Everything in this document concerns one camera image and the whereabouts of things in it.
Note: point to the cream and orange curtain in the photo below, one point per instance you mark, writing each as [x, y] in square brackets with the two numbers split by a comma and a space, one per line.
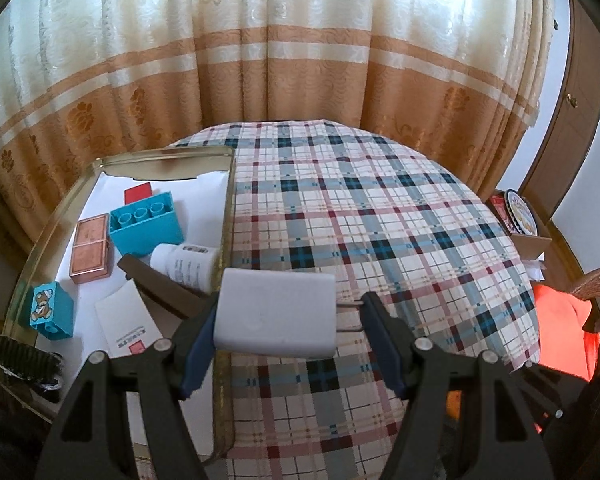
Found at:
[280, 60]

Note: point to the round decorated plate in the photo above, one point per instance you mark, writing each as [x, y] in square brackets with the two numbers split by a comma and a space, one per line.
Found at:
[522, 212]

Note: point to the small red box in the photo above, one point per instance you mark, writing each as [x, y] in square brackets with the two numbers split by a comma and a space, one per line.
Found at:
[137, 193]

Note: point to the blue teddy bear toy block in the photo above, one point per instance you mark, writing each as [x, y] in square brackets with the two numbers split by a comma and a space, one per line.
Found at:
[50, 310]

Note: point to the white power adapter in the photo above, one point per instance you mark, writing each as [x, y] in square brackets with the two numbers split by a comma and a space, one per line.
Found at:
[275, 310]

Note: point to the white booklet with red label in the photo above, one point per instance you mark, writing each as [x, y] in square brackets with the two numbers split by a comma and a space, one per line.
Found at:
[125, 315]

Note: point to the long brown box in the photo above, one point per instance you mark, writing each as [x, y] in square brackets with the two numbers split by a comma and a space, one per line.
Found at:
[155, 285]

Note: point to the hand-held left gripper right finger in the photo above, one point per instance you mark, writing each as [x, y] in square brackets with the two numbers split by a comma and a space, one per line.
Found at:
[385, 345]

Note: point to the white plastic bottle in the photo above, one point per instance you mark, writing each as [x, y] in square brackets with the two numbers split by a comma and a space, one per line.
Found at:
[185, 265]

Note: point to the red patterned box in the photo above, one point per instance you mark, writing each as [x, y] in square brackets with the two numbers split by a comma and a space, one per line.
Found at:
[500, 210]

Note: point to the cardboard box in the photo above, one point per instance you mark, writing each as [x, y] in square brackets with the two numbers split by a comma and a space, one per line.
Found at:
[530, 245]

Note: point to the bristle brush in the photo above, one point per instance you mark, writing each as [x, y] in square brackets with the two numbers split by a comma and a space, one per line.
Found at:
[25, 360]

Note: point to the plain blue toy block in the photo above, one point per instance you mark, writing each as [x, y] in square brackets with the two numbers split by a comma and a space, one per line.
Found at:
[150, 232]

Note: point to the white paper tray liner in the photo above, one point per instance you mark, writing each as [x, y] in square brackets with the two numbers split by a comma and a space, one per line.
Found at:
[84, 305]

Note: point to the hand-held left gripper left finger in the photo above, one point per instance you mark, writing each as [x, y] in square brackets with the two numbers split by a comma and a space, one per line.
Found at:
[200, 355]

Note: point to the rose gold makeup palette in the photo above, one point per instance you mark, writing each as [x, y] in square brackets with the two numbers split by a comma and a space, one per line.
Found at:
[91, 250]

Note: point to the white papers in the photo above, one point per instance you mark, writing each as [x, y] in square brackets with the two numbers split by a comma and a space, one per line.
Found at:
[534, 269]

